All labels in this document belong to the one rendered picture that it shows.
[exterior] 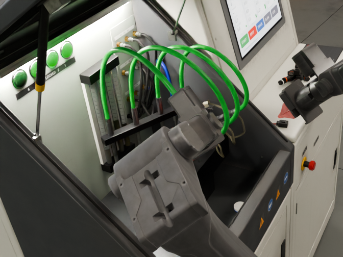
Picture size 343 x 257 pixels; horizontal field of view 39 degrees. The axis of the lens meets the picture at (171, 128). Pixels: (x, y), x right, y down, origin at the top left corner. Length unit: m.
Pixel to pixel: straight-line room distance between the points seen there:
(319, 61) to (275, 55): 0.89
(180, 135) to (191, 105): 0.44
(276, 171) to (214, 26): 0.50
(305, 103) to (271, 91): 0.69
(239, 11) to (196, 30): 0.24
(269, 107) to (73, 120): 0.71
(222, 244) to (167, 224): 0.07
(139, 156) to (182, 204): 0.09
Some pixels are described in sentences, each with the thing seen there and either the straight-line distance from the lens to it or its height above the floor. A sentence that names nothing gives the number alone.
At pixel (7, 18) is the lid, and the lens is 0.92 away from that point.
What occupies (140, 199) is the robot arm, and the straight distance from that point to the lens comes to 0.52.
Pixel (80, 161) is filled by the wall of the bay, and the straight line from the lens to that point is 1.53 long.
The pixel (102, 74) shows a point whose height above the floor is 1.32.
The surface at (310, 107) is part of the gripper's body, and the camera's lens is 1.19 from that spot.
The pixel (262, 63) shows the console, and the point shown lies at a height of 1.05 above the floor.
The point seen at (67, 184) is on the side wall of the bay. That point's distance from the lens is 1.12.
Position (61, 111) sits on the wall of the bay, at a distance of 1.41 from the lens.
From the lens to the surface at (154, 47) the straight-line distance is 1.32.
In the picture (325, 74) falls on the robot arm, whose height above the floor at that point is 1.41.
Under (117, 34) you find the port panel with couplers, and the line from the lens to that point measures 1.56.
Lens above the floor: 1.90
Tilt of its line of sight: 33 degrees down
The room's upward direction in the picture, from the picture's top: 8 degrees counter-clockwise
